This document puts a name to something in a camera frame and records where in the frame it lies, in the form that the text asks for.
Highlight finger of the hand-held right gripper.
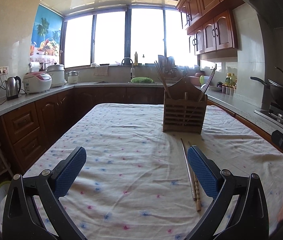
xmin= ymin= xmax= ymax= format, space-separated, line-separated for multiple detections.
xmin=272 ymin=129 xmax=283 ymax=154

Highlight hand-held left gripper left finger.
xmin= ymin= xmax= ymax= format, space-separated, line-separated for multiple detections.
xmin=2 ymin=146 xmax=87 ymax=240

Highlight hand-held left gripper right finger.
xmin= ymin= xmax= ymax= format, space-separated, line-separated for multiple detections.
xmin=185 ymin=144 xmax=270 ymax=240

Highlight wooden chopstick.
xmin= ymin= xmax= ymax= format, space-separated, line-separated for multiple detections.
xmin=188 ymin=141 xmax=202 ymax=212

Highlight wooden utensil holder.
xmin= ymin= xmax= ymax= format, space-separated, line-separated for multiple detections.
xmin=163 ymin=78 xmax=208 ymax=134

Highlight bundle of wooden chopsticks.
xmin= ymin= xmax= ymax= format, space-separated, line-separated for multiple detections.
xmin=154 ymin=60 xmax=171 ymax=93

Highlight dish rack with utensils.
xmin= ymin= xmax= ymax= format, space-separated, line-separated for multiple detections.
xmin=158 ymin=54 xmax=179 ymax=78

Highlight gas stove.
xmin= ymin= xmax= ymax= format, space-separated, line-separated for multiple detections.
xmin=254 ymin=102 xmax=283 ymax=131

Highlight grey kitchen countertop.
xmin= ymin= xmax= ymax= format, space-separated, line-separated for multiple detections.
xmin=0 ymin=81 xmax=282 ymax=140

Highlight wooden lower cabinets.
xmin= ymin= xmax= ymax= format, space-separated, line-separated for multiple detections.
xmin=0 ymin=86 xmax=277 ymax=173

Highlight wooden cabinets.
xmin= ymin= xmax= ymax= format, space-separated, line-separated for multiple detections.
xmin=0 ymin=86 xmax=277 ymax=173
xmin=177 ymin=0 xmax=247 ymax=56

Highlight floral tablecloth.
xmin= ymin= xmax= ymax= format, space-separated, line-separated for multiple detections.
xmin=0 ymin=102 xmax=283 ymax=240

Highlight green round lid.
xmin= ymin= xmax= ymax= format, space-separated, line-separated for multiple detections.
xmin=0 ymin=180 xmax=13 ymax=203

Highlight row of spice jars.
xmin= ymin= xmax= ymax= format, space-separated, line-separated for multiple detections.
xmin=222 ymin=84 xmax=237 ymax=96

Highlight plate with food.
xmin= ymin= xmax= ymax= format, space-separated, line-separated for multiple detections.
xmin=208 ymin=82 xmax=224 ymax=92

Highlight pink lidded container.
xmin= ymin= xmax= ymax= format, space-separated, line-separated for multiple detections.
xmin=188 ymin=73 xmax=204 ymax=85

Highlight small white cooker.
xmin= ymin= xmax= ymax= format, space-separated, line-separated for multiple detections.
xmin=67 ymin=70 xmax=80 ymax=84

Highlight pink white rice cooker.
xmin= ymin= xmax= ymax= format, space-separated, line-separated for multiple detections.
xmin=23 ymin=72 xmax=52 ymax=95

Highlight large white rice cooker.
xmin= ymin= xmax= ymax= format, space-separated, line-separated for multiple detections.
xmin=47 ymin=64 xmax=65 ymax=88

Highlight kitchen sink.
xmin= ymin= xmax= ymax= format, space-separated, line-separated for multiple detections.
xmin=94 ymin=80 xmax=132 ymax=84

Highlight steel electric kettle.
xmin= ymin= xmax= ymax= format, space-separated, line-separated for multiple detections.
xmin=6 ymin=76 xmax=22 ymax=100

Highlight pink cloth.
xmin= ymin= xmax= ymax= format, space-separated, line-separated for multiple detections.
xmin=93 ymin=66 xmax=109 ymax=77

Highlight green colander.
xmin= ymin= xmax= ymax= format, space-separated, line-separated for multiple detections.
xmin=131 ymin=77 xmax=154 ymax=83

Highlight metal faucet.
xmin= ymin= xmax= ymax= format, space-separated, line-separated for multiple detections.
xmin=121 ymin=57 xmax=135 ymax=81

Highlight kitchen window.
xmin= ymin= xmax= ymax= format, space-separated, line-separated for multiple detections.
xmin=61 ymin=7 xmax=199 ymax=68

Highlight wooden upper cabinets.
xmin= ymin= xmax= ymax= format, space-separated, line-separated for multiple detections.
xmin=177 ymin=0 xmax=247 ymax=56

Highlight tropical wall poster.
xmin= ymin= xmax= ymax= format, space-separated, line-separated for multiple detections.
xmin=30 ymin=4 xmax=64 ymax=63

